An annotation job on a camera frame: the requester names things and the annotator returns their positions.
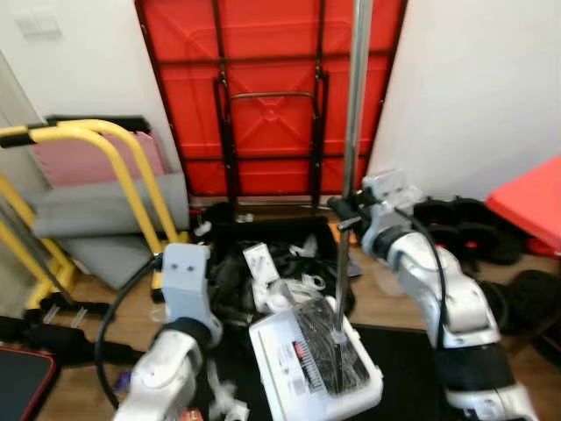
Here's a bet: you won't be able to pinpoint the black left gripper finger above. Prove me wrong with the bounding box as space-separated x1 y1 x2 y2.
219 254 255 303

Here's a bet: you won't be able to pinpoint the wide black floor mat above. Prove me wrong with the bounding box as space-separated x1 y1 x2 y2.
188 325 457 421

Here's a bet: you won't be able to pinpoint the black trash bag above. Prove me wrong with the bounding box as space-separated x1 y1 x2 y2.
197 203 359 324

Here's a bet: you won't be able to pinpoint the white tray with black contents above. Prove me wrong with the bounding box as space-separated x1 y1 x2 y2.
249 296 384 421

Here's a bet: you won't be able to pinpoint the black stacked weight plates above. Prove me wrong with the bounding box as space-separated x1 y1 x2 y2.
412 197 527 268

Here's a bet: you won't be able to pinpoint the grey folded cushion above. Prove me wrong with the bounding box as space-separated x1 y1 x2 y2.
26 174 189 290

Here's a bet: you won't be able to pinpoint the red plastic board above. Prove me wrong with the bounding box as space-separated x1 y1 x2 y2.
485 158 561 255

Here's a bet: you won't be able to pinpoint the red folding table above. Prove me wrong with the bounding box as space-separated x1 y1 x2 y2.
134 0 408 207

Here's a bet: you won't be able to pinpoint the pink foam mat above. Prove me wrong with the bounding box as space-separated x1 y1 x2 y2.
31 132 167 189

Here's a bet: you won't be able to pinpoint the flat black weight plate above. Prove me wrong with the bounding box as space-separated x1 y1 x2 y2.
495 270 561 339

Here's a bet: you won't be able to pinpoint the small black red-trimmed pad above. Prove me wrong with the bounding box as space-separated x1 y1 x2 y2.
0 344 60 421

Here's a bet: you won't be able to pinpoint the beige door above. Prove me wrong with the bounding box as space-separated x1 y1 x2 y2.
0 48 40 124

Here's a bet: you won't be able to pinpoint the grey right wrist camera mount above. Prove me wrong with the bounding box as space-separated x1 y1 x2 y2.
361 171 422 251

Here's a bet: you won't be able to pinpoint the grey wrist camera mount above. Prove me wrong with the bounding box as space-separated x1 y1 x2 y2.
161 243 214 327
361 171 422 251

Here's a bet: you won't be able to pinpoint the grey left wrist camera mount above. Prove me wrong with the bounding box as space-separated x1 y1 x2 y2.
161 243 214 327

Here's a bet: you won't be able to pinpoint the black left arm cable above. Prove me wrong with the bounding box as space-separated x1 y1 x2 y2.
95 254 167 409

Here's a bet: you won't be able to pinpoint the black bench frame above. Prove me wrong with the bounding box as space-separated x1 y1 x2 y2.
0 298 146 367

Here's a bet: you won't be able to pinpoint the yellow tubular metal frame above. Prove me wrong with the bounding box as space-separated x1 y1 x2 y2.
0 118 189 308

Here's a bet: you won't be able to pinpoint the white wall light switch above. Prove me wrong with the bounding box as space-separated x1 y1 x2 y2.
13 7 64 38

